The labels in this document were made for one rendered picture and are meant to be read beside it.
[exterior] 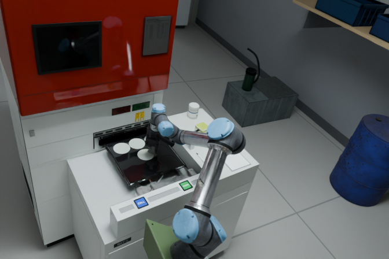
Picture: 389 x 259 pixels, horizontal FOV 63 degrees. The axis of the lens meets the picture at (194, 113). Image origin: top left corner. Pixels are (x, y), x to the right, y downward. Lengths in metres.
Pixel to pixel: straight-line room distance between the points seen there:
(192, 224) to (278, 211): 1.91
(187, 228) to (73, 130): 0.95
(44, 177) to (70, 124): 0.39
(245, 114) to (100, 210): 2.43
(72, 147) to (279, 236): 1.83
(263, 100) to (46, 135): 2.61
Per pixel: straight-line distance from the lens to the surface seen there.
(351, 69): 4.11
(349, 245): 3.22
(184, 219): 1.31
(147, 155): 1.96
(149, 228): 1.49
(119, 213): 1.61
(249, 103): 3.73
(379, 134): 3.22
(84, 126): 1.95
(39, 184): 2.15
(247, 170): 1.95
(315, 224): 3.20
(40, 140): 1.93
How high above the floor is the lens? 2.24
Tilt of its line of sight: 34 degrees down
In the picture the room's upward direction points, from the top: 11 degrees clockwise
